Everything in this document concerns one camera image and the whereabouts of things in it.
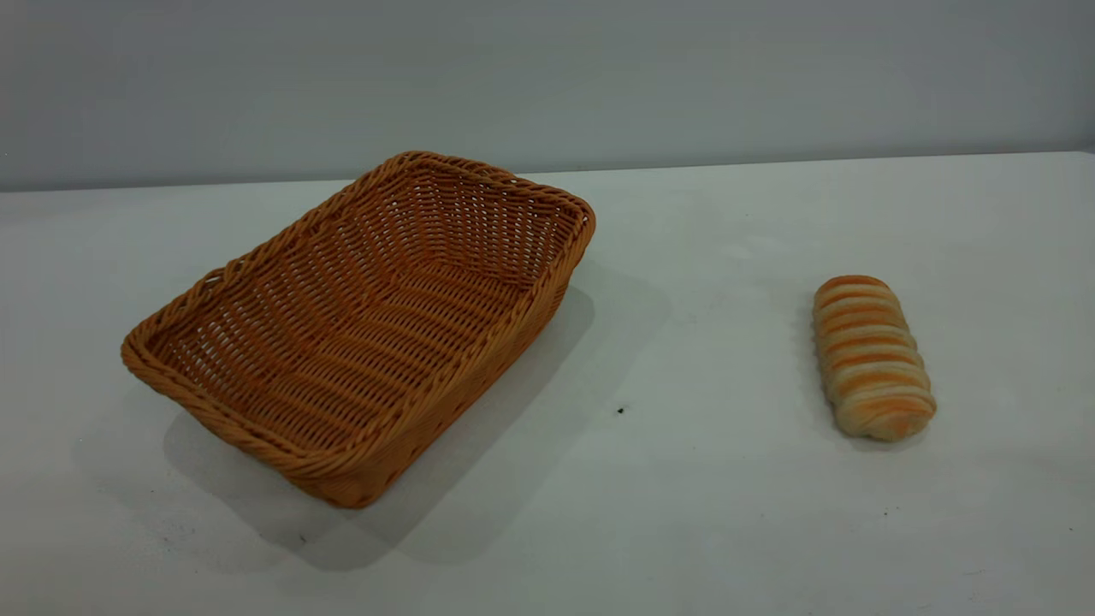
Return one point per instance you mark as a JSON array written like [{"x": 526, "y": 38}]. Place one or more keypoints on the orange woven wicker basket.
[{"x": 368, "y": 342}]

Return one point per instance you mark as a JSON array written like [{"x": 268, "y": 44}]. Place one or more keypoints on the striped bread roll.
[{"x": 871, "y": 359}]

